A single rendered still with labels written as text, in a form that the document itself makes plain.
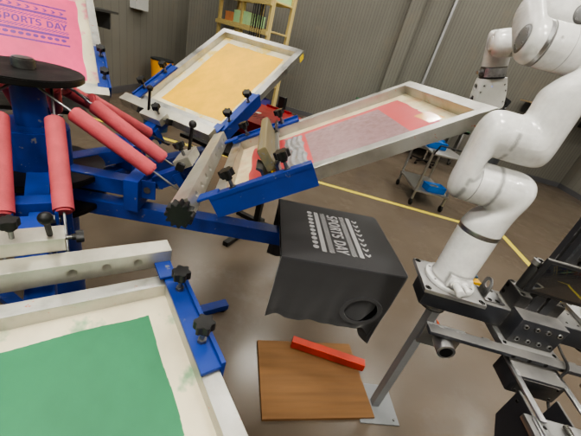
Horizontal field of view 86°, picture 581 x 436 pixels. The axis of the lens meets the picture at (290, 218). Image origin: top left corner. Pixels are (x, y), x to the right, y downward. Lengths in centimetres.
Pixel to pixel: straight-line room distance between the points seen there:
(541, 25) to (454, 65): 837
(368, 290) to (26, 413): 97
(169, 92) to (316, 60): 705
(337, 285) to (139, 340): 69
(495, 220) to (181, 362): 75
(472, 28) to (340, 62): 301
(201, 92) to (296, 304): 123
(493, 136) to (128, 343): 86
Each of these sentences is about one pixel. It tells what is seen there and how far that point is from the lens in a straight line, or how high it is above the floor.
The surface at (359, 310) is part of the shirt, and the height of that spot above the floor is 75.
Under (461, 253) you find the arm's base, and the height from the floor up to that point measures 124.
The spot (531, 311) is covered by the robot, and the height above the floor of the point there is 114.
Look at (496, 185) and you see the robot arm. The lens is 80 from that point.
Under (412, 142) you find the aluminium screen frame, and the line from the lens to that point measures 90.
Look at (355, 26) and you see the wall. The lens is 880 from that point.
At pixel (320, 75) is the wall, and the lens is 879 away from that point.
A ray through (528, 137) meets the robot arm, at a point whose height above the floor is 153.
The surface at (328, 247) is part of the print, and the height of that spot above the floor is 95.
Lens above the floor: 157
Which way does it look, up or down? 28 degrees down
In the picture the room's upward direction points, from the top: 16 degrees clockwise
